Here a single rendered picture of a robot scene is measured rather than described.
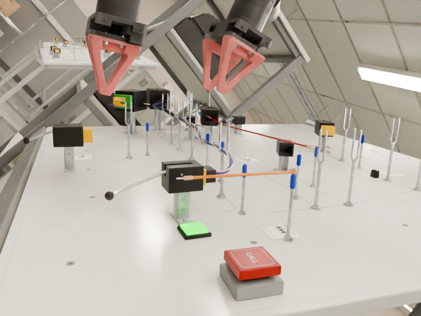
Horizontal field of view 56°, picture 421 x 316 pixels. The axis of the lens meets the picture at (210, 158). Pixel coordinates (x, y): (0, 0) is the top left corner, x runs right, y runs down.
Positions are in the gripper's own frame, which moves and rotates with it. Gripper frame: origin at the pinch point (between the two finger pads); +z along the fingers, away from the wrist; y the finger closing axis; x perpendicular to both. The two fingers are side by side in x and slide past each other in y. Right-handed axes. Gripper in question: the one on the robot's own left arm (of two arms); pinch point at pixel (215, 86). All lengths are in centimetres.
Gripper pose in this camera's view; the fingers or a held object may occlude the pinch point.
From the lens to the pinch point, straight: 62.4
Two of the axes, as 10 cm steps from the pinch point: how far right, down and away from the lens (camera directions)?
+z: -4.3, 9.0, 0.5
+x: -8.2, -3.6, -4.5
